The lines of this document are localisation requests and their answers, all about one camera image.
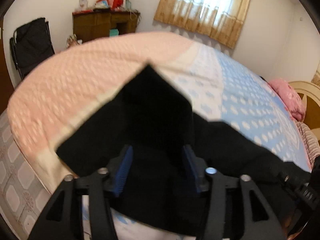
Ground black pants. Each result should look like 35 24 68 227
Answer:
56 66 310 238

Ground striped pillow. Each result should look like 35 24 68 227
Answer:
296 121 319 168

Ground pink pillow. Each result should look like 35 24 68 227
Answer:
268 79 306 122

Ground polka dot bed cover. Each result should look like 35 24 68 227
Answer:
8 33 312 239

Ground cream wooden headboard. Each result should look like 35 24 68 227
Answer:
289 81 320 141

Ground patterned bag on floor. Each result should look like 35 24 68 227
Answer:
66 34 80 48

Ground teal box under desk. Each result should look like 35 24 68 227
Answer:
110 29 119 37

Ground black folding chair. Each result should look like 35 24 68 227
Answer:
9 17 55 79

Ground brown wooden desk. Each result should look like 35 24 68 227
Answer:
73 9 140 43

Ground beige window curtain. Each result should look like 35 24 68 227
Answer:
153 0 251 49

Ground red items on desk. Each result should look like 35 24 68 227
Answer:
94 0 131 11

